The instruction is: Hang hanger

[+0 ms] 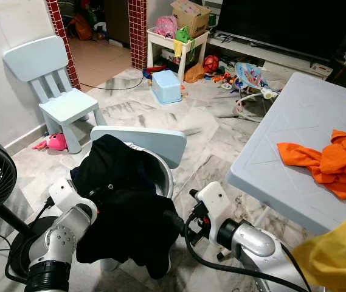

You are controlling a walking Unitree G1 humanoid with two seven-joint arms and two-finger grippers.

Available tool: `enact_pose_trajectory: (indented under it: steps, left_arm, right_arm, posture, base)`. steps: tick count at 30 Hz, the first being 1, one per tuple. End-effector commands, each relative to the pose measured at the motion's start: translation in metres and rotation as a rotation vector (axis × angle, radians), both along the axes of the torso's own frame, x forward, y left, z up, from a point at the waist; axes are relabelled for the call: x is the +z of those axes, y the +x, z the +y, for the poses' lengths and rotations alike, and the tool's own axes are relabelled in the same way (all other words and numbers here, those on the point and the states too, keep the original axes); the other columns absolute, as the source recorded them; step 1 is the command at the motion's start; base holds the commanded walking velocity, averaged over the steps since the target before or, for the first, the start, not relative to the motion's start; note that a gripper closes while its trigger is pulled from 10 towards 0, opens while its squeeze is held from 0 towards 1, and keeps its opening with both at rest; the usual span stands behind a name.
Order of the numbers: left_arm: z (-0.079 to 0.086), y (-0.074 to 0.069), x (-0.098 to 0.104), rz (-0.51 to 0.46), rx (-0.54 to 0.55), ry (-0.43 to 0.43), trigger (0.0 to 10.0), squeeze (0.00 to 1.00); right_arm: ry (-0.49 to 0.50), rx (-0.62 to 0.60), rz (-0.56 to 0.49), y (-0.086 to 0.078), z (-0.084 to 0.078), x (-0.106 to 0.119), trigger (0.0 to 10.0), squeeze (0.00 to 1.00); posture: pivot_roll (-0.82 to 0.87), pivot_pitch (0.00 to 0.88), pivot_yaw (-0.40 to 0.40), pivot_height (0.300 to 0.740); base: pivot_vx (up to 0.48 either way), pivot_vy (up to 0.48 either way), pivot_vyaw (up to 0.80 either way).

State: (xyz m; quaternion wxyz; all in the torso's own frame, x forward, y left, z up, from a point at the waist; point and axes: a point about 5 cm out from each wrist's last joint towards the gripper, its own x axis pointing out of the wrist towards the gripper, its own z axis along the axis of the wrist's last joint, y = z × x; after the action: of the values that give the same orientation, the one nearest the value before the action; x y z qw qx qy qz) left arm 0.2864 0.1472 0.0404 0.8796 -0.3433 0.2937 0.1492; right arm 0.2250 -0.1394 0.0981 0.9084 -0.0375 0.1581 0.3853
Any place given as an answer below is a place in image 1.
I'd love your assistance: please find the black garment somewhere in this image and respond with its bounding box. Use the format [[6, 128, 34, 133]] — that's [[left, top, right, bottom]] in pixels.
[[71, 134, 182, 280]]

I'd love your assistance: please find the yellow shirt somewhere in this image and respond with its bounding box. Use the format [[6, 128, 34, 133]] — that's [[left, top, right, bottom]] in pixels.
[[291, 204, 346, 292]]

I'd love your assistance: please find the grey laundry basket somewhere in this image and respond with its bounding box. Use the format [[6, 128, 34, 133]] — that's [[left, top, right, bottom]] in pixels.
[[136, 145, 175, 200]]

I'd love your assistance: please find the light blue stool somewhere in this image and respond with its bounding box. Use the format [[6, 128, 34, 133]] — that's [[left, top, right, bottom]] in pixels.
[[151, 70, 184, 106]]

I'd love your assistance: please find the orange toy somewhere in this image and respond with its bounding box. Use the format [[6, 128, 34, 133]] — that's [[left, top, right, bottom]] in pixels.
[[185, 61, 205, 83]]

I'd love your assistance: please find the red ball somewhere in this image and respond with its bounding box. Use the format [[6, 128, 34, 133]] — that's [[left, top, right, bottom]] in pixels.
[[203, 55, 221, 74]]

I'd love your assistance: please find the light blue baby bouncer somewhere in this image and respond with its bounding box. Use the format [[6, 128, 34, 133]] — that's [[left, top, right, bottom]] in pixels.
[[234, 61, 283, 114]]

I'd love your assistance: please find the orange shirt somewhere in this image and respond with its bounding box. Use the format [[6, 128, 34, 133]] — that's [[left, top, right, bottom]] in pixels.
[[277, 130, 346, 200]]

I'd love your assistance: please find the pink plush toy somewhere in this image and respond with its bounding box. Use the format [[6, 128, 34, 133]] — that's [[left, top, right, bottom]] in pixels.
[[32, 133, 69, 151]]

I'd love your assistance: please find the white side table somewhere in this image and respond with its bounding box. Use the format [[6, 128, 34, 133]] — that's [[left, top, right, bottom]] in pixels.
[[147, 27, 210, 83]]

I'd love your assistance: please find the white TV stand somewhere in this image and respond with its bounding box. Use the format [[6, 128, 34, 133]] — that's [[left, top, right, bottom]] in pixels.
[[206, 33, 336, 77]]

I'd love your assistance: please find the green toy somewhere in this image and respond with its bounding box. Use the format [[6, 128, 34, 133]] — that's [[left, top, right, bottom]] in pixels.
[[174, 26, 193, 58]]

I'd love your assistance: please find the pink bag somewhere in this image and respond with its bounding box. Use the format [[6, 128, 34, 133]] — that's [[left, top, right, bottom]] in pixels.
[[154, 15, 179, 38]]

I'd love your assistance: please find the cardboard box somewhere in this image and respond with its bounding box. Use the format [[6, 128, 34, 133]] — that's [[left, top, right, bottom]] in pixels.
[[171, 0, 213, 38]]

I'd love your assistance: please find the black television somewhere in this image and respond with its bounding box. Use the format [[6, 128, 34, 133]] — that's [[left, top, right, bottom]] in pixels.
[[215, 0, 346, 63]]

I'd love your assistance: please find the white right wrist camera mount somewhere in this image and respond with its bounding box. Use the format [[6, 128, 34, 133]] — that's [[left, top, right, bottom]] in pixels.
[[193, 181, 235, 228]]

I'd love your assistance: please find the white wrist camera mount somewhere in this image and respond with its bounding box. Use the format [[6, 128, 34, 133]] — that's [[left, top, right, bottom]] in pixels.
[[47, 178, 85, 215], [193, 181, 235, 228]]

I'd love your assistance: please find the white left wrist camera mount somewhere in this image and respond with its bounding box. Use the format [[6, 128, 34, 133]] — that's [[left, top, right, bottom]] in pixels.
[[47, 178, 85, 215]]

